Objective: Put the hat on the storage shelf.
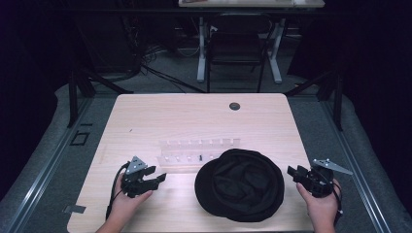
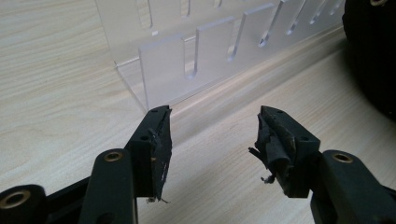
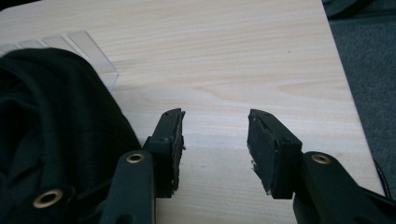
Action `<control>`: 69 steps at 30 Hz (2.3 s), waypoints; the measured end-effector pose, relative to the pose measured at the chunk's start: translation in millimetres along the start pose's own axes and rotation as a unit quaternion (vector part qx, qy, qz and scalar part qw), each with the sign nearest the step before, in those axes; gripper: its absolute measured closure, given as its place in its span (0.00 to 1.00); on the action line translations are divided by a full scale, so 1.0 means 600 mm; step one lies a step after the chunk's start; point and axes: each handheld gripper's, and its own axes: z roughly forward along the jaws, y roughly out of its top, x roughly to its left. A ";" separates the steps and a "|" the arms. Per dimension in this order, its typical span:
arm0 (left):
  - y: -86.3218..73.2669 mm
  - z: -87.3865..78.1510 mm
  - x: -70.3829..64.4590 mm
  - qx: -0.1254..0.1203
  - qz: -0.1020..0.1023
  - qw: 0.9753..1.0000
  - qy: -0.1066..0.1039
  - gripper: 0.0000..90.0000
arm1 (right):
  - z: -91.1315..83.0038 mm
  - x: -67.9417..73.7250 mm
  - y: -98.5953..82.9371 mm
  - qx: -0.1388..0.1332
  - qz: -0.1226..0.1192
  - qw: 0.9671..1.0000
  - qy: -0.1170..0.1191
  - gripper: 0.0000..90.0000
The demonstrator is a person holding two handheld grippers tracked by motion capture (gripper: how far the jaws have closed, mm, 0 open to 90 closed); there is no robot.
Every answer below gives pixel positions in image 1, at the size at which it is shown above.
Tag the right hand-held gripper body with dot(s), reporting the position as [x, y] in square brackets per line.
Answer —
[320, 183]

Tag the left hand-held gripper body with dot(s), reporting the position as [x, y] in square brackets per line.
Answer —
[136, 184]

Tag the person's left hand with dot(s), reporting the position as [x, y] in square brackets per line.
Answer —
[124, 202]

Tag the person's right hand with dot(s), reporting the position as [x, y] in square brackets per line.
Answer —
[320, 208]

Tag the clear acrylic rack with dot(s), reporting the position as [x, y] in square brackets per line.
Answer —
[194, 152]

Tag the black cloth hat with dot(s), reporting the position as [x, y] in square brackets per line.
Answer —
[239, 187]

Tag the grey tape strip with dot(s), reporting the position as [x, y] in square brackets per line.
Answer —
[74, 209]

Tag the black tape rectangle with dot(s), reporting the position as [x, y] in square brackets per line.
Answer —
[74, 142]

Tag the black metal stand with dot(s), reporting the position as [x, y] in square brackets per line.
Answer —
[333, 93]
[81, 87]

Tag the dark round table grommet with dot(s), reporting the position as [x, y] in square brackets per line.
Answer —
[234, 106]

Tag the black chair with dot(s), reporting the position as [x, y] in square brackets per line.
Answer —
[236, 45]

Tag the white-legged desk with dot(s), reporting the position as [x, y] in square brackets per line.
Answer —
[246, 3]

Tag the aluminium floor rail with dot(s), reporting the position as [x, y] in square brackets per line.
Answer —
[45, 168]
[356, 168]

